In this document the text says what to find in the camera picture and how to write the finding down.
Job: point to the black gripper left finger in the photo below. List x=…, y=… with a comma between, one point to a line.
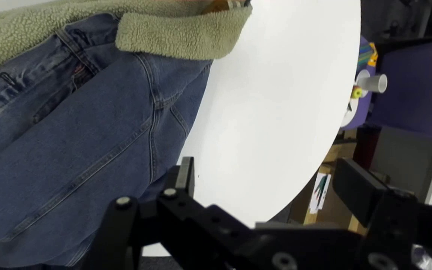
x=210, y=225

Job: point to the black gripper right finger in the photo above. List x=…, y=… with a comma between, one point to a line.
x=366, y=195

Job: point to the denim jacket with fleece lining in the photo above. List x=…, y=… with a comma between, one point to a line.
x=75, y=150

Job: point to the brown cardboard box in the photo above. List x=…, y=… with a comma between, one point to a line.
x=343, y=150

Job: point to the white paper cup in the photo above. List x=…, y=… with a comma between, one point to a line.
x=373, y=82

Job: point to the purple chair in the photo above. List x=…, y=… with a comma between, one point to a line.
x=415, y=84

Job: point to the colourful paper sheet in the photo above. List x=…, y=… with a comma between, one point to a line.
x=367, y=54

